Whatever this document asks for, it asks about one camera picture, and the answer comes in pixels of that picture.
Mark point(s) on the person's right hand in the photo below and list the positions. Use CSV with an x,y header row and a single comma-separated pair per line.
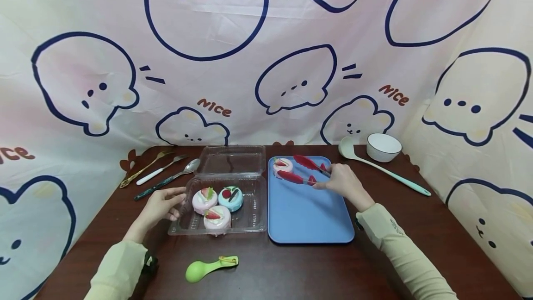
x,y
345,184

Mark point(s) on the person's left hand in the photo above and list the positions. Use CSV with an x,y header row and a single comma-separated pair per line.
x,y
158,207

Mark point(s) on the person's right fingers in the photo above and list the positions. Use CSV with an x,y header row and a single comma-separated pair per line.
x,y
331,169

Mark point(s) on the person's left thumb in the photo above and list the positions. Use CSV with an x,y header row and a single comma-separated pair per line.
x,y
175,191

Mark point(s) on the person's right thumb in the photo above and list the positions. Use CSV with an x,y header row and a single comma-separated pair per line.
x,y
321,184

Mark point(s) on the person's left fingers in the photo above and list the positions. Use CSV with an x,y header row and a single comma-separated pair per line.
x,y
175,208

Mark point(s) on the red tongs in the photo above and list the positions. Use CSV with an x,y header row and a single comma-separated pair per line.
x,y
291,177

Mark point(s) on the clear plastic clamshell container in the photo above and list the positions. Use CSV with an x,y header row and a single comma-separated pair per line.
x,y
235,159

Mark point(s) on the mint green ladle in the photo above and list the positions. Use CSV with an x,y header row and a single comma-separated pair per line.
x,y
347,148

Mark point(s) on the pink cake with strawberry slice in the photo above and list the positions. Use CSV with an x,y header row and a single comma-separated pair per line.
x,y
204,201
217,219
282,166

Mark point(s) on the blue tray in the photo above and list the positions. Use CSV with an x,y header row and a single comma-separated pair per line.
x,y
306,212

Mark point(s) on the gold fork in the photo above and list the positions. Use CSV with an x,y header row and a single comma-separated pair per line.
x,y
143,169

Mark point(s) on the blue cake with cherry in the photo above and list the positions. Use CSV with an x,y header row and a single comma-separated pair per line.
x,y
230,198

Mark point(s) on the white bowl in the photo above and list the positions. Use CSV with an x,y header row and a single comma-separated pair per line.
x,y
383,147

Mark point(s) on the black wrist band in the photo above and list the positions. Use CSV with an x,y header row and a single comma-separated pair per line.
x,y
149,263

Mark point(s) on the green plastic spoon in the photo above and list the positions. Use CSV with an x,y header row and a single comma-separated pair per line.
x,y
195,271

